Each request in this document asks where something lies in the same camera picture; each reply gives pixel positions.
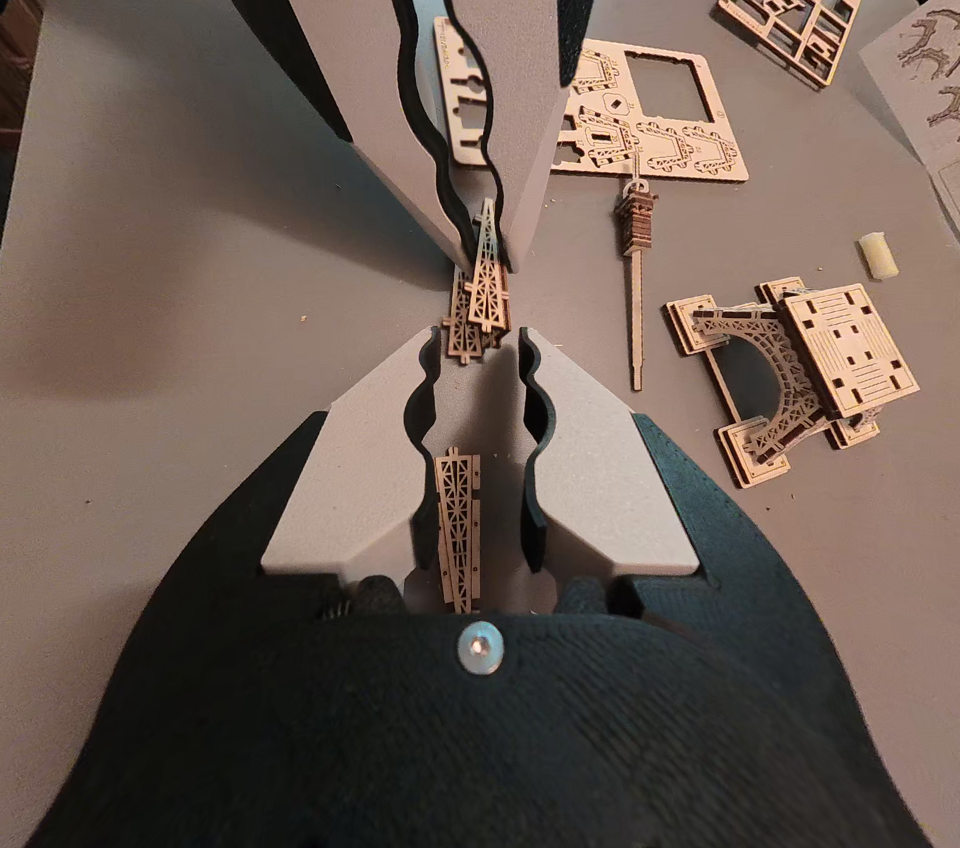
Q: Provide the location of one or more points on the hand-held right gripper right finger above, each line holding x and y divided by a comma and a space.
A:
607, 495

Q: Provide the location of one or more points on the paper instruction sheet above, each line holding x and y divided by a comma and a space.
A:
930, 112

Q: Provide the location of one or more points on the wooden tower section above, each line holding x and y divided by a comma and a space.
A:
459, 330

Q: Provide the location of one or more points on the wooden cut-out sheet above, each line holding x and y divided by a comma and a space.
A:
675, 135

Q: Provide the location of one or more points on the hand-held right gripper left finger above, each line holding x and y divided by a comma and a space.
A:
345, 495

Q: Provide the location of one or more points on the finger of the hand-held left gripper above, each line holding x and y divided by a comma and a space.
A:
337, 37
525, 0

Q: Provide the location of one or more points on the wooden tower base model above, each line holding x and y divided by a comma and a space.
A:
847, 338

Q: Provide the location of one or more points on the grey desk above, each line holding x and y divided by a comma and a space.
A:
150, 263

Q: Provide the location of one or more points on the slotted wooden parts sheet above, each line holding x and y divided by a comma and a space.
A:
448, 82

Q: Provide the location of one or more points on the small pale wax cylinder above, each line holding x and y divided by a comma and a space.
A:
879, 255

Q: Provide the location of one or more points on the wooden tower spire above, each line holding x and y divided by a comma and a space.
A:
634, 217

